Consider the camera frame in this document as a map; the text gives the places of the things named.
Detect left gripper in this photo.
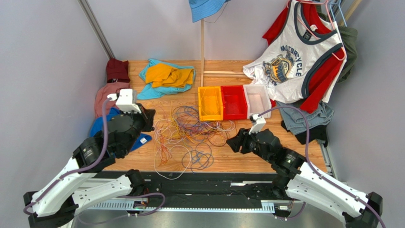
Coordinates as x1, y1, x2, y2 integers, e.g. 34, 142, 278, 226
121, 103, 157, 156

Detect yellow cable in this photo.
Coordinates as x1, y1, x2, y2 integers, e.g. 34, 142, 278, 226
201, 88, 222, 118

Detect coloured cable pile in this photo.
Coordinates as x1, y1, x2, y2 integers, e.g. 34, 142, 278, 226
153, 105, 237, 181

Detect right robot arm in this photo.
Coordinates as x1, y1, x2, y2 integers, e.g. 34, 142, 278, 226
226, 128, 383, 228

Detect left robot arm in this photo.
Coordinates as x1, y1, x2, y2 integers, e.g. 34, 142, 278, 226
23, 106, 156, 228

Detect red plastic bin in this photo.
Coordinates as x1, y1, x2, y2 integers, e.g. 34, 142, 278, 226
221, 85, 248, 120

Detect yellow plastic bin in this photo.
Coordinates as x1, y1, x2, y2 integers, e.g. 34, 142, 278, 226
198, 86, 223, 122

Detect blue cloth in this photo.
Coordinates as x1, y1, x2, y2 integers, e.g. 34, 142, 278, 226
89, 107, 152, 152

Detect white plastic bin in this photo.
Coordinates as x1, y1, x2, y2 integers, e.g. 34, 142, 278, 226
243, 84, 272, 119

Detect pink cloth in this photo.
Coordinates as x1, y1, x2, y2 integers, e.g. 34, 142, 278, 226
94, 82, 130, 118

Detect mustard yellow shirt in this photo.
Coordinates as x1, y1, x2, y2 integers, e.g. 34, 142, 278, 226
145, 63, 194, 88

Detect maroon cloth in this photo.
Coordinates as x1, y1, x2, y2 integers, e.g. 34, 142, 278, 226
106, 58, 130, 83

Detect wooden stand pole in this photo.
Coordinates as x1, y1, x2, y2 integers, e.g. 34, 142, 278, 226
200, 19, 244, 86

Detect white motorcycle tank top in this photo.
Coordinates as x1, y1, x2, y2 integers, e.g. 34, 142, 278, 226
243, 0, 347, 105

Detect grey denim shorts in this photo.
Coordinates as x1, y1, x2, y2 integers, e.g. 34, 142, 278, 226
276, 101, 334, 135

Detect aluminium corner profile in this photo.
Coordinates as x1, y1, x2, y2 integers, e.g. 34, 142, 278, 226
78, 0, 115, 59

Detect blue bucket hat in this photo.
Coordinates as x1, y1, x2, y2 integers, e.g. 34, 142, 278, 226
188, 0, 229, 23

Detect olive green garment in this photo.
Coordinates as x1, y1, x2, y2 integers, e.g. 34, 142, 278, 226
318, 12, 358, 83

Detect pink clothes hanger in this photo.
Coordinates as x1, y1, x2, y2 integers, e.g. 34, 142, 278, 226
281, 0, 347, 64

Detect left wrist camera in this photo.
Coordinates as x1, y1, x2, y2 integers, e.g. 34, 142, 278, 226
107, 88, 142, 114

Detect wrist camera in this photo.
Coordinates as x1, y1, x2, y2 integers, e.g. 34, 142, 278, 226
249, 114, 266, 134
107, 88, 142, 114

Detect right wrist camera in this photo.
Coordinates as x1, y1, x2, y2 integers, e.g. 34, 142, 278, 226
249, 114, 266, 134

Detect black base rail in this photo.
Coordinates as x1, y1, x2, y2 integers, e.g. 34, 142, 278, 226
84, 171, 303, 209

